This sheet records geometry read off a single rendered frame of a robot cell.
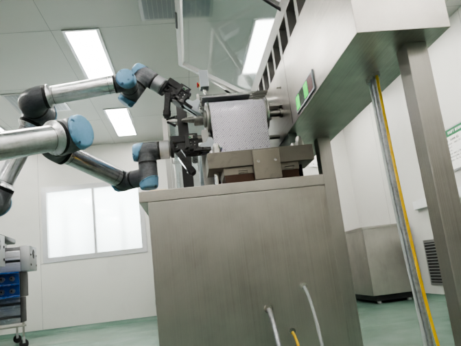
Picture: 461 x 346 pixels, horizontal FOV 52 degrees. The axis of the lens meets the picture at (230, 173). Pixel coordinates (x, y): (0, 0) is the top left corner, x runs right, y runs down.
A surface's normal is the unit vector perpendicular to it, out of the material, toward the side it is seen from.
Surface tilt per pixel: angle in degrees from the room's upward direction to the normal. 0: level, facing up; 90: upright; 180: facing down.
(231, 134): 90
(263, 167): 90
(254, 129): 90
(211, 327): 90
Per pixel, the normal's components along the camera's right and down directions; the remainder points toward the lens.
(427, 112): 0.08, -0.21
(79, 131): 0.89, -0.22
